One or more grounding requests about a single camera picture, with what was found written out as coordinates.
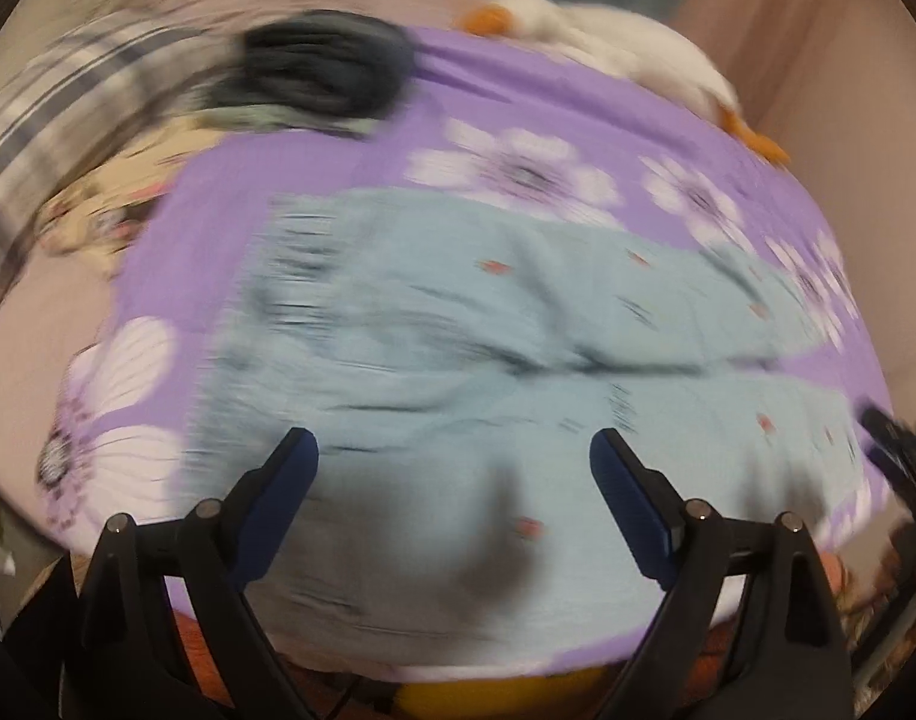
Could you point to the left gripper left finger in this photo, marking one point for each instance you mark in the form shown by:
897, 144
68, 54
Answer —
128, 659

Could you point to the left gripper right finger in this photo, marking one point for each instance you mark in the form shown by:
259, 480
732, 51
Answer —
787, 655

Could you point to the light blue strawberry pants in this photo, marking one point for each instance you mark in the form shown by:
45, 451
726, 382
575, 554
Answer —
454, 362

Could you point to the pink curtain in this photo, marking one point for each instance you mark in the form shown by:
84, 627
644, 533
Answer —
755, 42

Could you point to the yellow cartoon print sheet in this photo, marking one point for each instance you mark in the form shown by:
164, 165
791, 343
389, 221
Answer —
97, 217

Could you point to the white goose plush toy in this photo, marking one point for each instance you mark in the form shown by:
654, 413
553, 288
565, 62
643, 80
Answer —
627, 46

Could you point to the purple floral bed cover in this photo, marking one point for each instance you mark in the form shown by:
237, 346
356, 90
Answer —
486, 122

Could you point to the plaid pillow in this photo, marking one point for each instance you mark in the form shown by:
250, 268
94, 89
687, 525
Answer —
70, 108

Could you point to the folded light green garment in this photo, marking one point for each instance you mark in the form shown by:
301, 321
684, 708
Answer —
274, 118

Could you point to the folded dark blue jeans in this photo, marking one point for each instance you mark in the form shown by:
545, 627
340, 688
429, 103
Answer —
327, 62

